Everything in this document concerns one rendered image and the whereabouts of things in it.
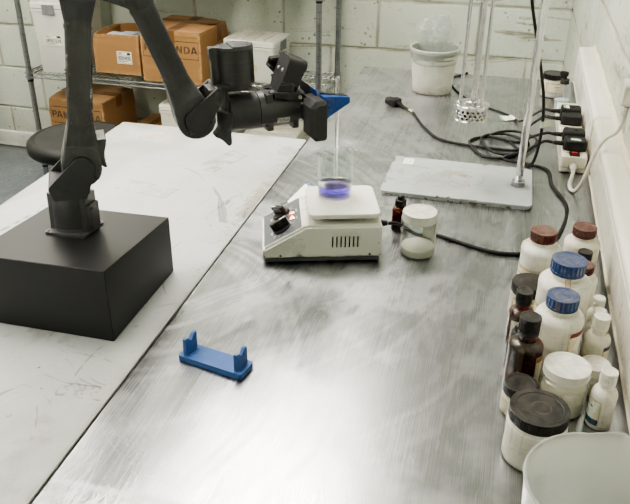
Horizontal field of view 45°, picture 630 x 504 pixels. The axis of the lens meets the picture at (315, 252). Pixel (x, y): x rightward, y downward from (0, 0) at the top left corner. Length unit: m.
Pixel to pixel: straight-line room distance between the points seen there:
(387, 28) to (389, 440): 2.87
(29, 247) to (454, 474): 0.67
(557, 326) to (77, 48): 0.74
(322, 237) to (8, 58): 3.38
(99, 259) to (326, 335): 0.34
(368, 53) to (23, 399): 2.88
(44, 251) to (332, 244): 0.45
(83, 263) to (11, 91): 3.48
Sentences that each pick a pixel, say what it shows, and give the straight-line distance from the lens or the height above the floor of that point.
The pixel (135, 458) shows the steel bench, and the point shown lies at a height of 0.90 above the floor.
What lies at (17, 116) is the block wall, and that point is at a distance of 4.57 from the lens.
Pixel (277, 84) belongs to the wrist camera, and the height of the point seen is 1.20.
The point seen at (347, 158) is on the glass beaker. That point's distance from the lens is 1.26.
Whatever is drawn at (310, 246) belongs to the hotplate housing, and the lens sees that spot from 1.26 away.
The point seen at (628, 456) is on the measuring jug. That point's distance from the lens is 0.77.
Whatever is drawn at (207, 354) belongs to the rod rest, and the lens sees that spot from 1.05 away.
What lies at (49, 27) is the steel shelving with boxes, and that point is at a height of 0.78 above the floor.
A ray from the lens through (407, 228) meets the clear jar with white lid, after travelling 1.28.
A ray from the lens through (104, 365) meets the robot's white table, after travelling 1.08.
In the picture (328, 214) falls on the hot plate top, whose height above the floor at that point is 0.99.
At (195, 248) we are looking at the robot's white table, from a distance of 1.34.
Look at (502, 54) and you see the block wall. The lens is 3.61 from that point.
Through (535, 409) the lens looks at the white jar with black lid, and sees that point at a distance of 0.90.
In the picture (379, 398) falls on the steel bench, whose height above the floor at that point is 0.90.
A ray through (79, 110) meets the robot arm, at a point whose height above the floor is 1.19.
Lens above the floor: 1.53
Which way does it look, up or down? 28 degrees down
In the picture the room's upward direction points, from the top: 1 degrees clockwise
